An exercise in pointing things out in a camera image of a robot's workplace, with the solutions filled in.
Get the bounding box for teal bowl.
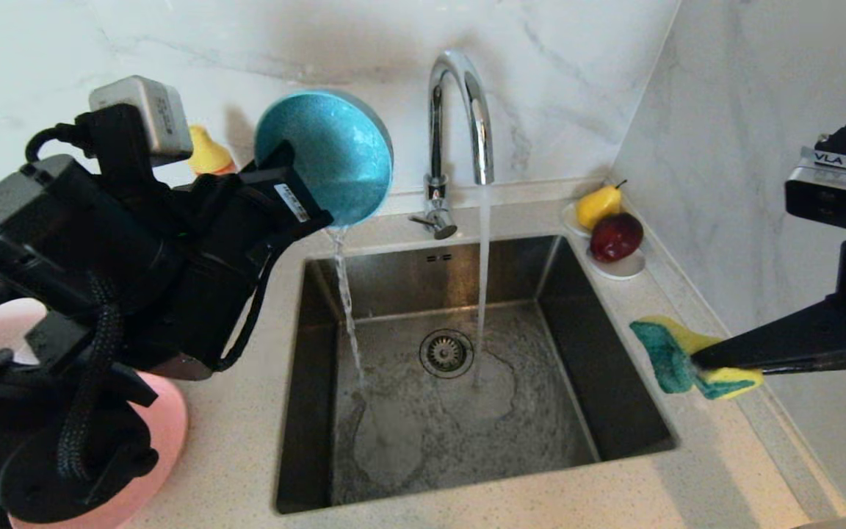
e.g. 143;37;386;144
254;90;394;227

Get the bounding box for yellow orange dish soap bottle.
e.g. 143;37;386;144
187;125;237;177

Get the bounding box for yellow green sponge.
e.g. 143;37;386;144
629;316;764;400

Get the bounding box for chrome gooseneck faucet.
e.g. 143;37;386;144
408;49;496;241

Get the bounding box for round metal sink strainer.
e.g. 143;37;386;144
419;328;475;380

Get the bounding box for stainless steel sink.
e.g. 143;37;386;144
275;234;681;515

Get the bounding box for small white fruit dish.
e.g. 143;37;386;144
560;202;647;281

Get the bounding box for dark red apple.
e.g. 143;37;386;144
590;213;645;264

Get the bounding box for yellow pear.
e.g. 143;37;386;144
576;181;626;232

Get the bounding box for pink plate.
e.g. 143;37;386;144
10;371;189;529

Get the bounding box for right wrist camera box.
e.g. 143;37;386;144
784;145;846;231

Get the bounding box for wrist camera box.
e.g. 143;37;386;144
89;76;194;166
784;145;846;231

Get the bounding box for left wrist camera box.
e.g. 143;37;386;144
89;76;194;166

